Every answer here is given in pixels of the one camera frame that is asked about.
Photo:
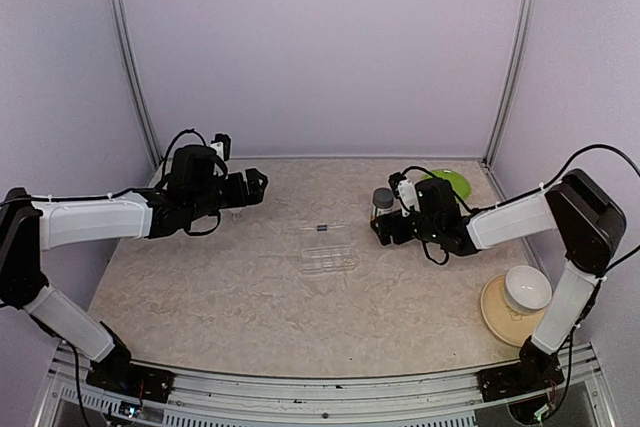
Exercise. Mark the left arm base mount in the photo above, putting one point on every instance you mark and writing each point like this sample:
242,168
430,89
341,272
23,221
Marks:
118,374

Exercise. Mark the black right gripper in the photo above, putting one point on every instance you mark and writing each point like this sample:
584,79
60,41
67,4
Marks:
385,230

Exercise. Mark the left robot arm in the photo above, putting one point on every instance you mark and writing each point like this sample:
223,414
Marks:
196,183

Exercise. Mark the front aluminium rail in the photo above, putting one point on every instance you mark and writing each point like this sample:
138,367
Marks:
459,397

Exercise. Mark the orange grey-capped pill bottle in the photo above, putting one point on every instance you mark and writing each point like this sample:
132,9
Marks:
382,203

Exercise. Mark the clear plastic pill organizer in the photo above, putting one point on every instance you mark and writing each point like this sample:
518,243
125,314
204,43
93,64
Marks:
324,247

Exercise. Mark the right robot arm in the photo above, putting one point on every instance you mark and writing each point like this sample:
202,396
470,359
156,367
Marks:
585,220

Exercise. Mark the white bowl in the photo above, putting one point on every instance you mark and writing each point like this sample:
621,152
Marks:
526,289

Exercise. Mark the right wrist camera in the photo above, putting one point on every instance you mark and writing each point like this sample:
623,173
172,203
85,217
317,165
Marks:
404,191

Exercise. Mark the green plate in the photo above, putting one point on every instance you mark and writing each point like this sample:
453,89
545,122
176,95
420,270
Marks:
459,183

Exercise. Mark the left aluminium frame post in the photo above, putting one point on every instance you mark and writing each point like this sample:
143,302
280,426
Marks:
132,76

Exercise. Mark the small white-capped pill bottle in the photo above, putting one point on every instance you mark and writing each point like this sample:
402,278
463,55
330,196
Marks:
237,214

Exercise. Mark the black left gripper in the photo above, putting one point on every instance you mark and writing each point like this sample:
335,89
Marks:
256,193

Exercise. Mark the aluminium frame post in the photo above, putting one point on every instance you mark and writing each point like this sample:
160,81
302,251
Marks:
132,76
525,13

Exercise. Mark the right aluminium frame post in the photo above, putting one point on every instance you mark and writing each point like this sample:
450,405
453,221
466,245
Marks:
525,13

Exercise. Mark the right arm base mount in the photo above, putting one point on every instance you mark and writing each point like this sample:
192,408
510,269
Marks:
535,370

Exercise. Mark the beige plate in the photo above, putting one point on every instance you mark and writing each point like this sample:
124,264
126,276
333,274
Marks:
506,324

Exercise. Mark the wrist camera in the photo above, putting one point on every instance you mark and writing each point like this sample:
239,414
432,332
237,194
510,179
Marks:
221,144
404,191

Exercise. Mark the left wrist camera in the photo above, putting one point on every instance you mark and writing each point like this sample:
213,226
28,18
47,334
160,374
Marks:
221,144

